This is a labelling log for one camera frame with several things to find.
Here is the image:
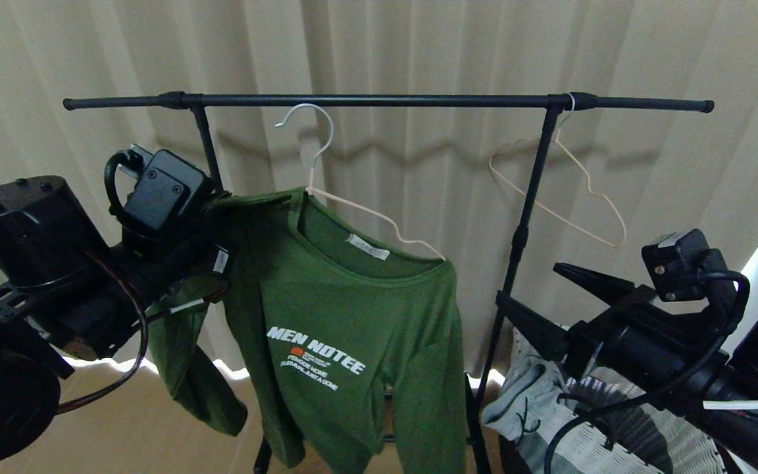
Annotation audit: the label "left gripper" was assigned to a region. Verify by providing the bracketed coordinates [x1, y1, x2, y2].
[121, 223, 233, 311]

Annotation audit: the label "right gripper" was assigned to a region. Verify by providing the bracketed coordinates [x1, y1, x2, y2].
[495, 262, 730, 397]

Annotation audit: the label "pale grey shorts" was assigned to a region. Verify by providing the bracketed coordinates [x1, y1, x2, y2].
[482, 355, 575, 444]

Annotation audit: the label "pink clothes hanger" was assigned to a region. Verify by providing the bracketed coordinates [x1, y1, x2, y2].
[275, 103, 448, 263]
[488, 95, 629, 249]

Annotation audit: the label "green printed t-shirt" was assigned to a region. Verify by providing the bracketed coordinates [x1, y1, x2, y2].
[147, 187, 469, 474]

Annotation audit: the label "white laundry basket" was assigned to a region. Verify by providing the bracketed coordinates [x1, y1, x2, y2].
[500, 328, 730, 474]

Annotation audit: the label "black clothes rack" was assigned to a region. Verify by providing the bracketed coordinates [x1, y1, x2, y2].
[63, 92, 716, 474]

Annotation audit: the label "beige curtain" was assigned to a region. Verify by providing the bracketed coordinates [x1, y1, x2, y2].
[0, 0, 758, 389]

